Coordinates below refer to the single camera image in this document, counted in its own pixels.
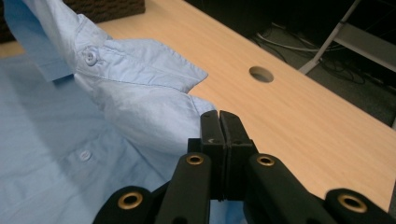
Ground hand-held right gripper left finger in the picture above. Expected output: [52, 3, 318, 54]
[187, 109, 228, 200]

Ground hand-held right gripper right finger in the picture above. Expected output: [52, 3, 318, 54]
[219, 109, 260, 201]

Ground brown woven basket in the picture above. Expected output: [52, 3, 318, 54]
[0, 0, 147, 44]

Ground grey floor cable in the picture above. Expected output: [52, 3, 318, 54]
[254, 30, 323, 54]

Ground light blue shirt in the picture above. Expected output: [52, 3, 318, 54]
[0, 0, 246, 224]

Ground white metal stand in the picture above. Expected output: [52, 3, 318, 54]
[298, 0, 396, 76]

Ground tangled black floor cables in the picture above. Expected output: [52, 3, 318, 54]
[317, 50, 390, 91]

